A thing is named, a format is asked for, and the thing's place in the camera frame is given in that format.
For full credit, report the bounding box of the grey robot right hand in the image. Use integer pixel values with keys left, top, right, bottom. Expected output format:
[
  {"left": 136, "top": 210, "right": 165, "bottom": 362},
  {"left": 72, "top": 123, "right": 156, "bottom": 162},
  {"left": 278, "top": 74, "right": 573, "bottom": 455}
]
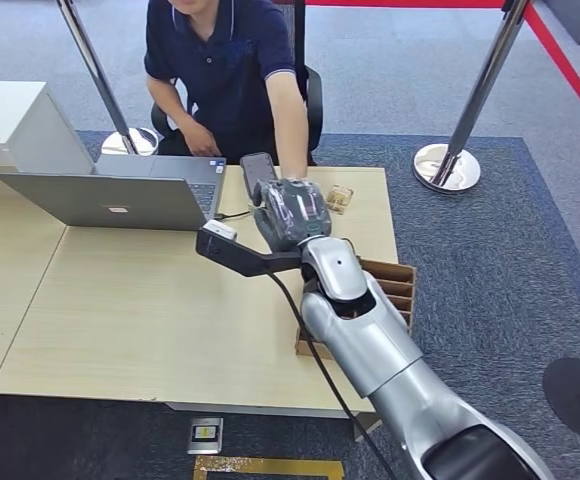
[{"left": 252, "top": 177, "right": 333, "bottom": 254}]

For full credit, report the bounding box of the grey block with light strip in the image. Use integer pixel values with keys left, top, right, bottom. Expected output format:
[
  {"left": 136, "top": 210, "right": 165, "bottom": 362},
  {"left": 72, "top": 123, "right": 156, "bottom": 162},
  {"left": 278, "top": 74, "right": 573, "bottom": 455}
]
[{"left": 544, "top": 0, "right": 580, "bottom": 46}]

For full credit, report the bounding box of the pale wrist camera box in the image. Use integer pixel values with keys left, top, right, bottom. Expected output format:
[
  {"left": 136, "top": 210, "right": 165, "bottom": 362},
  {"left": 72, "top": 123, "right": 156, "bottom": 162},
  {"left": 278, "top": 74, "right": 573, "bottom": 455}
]
[{"left": 203, "top": 219, "right": 238, "bottom": 243}]

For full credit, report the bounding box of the red barrier belt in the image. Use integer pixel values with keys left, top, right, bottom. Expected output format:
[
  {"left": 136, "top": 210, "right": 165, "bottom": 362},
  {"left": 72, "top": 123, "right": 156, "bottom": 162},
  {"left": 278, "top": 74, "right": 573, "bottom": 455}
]
[{"left": 522, "top": 4, "right": 580, "bottom": 142}]

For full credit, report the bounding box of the person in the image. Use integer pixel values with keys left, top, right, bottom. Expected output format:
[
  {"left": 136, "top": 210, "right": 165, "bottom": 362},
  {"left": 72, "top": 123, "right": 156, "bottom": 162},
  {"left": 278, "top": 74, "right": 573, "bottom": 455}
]
[{"left": 143, "top": 0, "right": 311, "bottom": 181}]

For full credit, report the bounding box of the metal floor socket plate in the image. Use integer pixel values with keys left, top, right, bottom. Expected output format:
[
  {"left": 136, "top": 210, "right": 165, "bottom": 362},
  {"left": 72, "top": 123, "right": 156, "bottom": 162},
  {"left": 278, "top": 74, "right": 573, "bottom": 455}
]
[{"left": 187, "top": 417, "right": 224, "bottom": 456}]

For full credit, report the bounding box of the white cabinet box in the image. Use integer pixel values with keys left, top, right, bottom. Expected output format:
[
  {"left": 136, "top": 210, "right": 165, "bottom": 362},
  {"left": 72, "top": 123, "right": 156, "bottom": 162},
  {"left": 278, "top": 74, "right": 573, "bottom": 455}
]
[{"left": 0, "top": 81, "right": 95, "bottom": 176}]

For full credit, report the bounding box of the grey laptop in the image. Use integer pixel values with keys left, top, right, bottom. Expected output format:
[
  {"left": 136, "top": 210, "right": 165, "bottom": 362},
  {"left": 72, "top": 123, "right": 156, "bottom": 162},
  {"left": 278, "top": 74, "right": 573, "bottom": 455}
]
[{"left": 0, "top": 155, "right": 227, "bottom": 233}]

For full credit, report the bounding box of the dark smartphone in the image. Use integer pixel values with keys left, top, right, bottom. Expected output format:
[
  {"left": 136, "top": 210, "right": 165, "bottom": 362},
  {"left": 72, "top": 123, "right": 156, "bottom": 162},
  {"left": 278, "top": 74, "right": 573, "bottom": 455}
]
[{"left": 239, "top": 152, "right": 279, "bottom": 201}]

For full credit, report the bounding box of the black round floor base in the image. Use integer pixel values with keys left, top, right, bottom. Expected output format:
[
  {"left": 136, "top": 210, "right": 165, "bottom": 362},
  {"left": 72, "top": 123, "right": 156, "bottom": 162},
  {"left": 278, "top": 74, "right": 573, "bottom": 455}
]
[{"left": 542, "top": 357, "right": 580, "bottom": 444}]

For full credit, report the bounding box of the person's right hand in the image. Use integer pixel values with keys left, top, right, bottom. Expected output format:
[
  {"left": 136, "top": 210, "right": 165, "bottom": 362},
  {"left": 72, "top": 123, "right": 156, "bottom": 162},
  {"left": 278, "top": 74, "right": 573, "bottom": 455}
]
[{"left": 182, "top": 118, "right": 223, "bottom": 159}]

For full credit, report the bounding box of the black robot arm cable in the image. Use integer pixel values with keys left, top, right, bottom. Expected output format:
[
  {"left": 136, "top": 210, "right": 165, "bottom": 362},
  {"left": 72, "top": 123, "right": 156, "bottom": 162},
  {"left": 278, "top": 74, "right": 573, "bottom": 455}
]
[{"left": 267, "top": 269, "right": 402, "bottom": 480}]

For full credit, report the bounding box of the brown cardboard card organizer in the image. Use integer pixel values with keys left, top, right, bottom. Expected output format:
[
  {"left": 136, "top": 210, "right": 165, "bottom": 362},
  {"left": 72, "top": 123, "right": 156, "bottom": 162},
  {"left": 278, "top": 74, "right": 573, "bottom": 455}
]
[{"left": 295, "top": 257, "right": 418, "bottom": 363}]

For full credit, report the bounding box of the gold patterned card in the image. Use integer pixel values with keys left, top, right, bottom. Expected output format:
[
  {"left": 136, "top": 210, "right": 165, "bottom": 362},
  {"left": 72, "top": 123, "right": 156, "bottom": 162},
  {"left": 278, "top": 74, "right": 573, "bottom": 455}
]
[{"left": 325, "top": 185, "right": 354, "bottom": 216}]

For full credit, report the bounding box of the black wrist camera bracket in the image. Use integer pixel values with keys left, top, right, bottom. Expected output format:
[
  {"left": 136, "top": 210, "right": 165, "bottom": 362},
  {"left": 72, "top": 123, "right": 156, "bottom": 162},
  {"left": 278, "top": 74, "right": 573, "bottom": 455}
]
[{"left": 195, "top": 226, "right": 304, "bottom": 279}]

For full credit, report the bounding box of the black office chair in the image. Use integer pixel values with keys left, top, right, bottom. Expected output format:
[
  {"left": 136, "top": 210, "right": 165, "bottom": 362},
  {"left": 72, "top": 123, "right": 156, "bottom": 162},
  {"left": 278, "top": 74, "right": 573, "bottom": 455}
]
[{"left": 150, "top": 0, "right": 325, "bottom": 156}]

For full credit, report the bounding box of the chrome stanchion post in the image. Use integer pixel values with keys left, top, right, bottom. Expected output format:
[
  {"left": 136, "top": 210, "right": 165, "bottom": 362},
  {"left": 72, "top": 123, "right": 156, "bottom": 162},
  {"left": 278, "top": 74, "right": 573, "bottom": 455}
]
[
  {"left": 412, "top": 0, "right": 532, "bottom": 195},
  {"left": 55, "top": 0, "right": 160, "bottom": 158}
]

